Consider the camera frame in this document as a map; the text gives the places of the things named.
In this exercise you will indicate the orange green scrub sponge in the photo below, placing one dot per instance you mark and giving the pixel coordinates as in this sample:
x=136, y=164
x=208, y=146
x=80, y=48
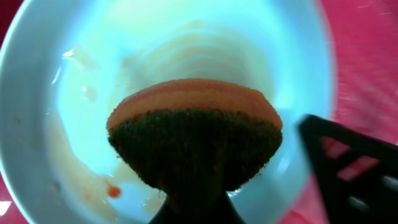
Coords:
x=195, y=134

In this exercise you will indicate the red plastic tray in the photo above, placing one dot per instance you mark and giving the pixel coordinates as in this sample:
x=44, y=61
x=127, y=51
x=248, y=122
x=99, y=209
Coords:
x=364, y=39

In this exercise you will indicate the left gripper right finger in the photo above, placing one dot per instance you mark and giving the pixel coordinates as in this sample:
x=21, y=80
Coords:
x=225, y=212

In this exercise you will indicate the white plate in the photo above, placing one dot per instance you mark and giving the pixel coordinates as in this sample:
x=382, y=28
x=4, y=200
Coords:
x=65, y=65

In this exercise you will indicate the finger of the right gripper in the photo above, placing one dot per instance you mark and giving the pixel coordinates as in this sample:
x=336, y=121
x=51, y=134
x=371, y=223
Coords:
x=356, y=174

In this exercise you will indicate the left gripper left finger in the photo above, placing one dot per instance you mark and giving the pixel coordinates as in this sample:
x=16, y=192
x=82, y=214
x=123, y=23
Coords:
x=167, y=215

